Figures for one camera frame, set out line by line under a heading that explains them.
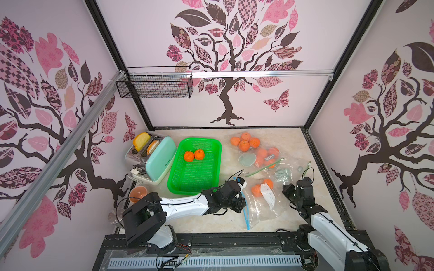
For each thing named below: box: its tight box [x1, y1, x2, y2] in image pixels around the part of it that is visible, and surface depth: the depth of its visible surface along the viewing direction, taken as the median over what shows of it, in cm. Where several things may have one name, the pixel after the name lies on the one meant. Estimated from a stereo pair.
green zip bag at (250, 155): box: [228, 131, 285, 178], surface depth 101 cm
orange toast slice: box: [146, 140, 160, 156], surface depth 86 cm
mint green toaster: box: [124, 130, 177, 183], surface depth 87 cm
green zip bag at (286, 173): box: [271, 158, 312, 189], surface depth 94 cm
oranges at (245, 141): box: [230, 132, 261, 152], surface depth 108 cm
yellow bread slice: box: [133, 132, 151, 152], surface depth 90 cm
